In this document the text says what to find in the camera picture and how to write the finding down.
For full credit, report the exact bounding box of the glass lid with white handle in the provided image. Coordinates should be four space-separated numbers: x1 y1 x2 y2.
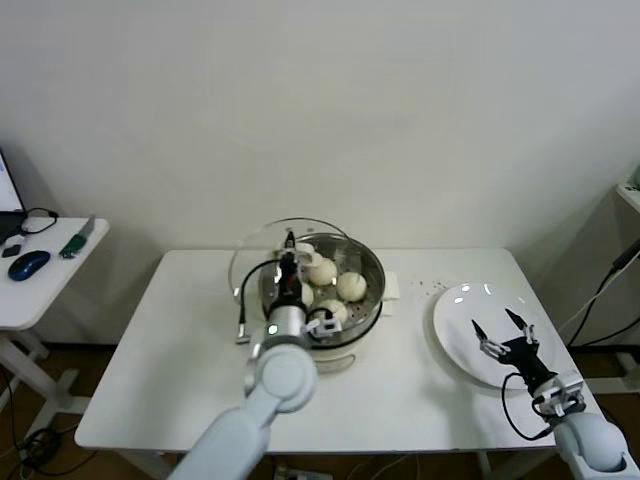
228 216 352 302

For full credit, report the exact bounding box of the black cable with plug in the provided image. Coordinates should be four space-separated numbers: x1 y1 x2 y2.
567 247 640 349

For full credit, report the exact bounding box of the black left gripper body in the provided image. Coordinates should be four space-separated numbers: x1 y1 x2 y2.
276 258 305 307

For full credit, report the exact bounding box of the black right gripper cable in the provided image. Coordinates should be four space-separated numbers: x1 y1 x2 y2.
501 372 556 442

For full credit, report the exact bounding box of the green handled tool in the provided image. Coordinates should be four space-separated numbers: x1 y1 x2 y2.
58 213 97 260

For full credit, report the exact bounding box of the white power strip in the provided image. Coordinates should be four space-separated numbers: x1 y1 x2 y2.
273 463 321 480

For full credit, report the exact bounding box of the black laptop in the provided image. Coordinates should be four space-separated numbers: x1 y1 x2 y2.
0 143 27 244

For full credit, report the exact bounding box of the black looped cable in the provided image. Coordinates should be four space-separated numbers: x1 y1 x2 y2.
19 206 60 236

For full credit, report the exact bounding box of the stainless steel steamer basket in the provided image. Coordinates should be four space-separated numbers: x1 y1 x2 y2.
259 232 402 346

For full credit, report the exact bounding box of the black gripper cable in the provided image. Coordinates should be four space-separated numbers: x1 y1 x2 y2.
501 372 556 442
234 259 281 347

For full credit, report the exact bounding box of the white round plate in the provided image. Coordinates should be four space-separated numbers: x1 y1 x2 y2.
432 282 557 391

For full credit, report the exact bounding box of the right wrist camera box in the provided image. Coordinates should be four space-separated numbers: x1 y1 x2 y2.
532 372 586 416

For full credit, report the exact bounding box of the black floor cable bundle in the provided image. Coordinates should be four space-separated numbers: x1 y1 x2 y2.
0 369 76 476

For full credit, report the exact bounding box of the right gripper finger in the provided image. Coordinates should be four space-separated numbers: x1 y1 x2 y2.
503 307 539 345
470 318 505 357

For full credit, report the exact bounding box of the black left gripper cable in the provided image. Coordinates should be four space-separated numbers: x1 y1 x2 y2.
234 259 281 347

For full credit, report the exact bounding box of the blue computer mouse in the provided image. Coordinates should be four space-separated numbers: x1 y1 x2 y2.
7 248 52 282

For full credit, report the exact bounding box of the white electric cooker base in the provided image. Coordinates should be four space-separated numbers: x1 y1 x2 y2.
299 299 397 377

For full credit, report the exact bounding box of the white shelf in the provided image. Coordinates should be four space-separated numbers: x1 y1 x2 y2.
615 182 640 221

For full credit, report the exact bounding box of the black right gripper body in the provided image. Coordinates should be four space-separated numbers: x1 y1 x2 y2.
499 335 559 392

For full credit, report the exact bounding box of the white side table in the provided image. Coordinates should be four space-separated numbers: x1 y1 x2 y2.
0 216 111 416

